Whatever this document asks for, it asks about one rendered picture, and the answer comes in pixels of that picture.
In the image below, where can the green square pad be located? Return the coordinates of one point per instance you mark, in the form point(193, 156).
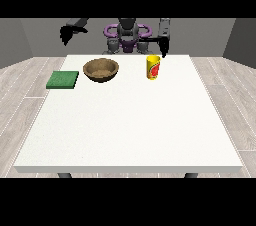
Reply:
point(62, 79)

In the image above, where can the yellow cup with melon print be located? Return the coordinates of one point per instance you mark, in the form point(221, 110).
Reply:
point(153, 67)

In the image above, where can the grey robot trunk purple rings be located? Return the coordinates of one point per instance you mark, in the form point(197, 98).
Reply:
point(126, 33)

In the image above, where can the brown wooden bowl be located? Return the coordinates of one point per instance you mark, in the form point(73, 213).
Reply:
point(101, 69)

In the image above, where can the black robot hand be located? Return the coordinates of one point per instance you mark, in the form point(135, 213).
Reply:
point(162, 44)
point(68, 33)

